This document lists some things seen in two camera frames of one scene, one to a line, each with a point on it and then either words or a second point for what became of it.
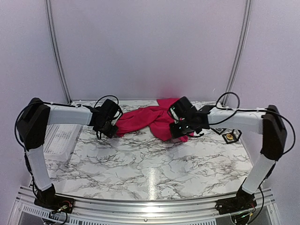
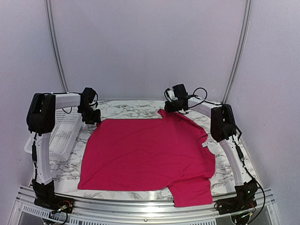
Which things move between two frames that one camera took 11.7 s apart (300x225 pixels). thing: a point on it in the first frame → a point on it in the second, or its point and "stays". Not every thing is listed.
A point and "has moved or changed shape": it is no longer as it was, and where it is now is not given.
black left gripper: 110,134 → 96,118
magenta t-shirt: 157,118 has moved or changed shape
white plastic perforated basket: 60,141 stays
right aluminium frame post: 240,51 stays
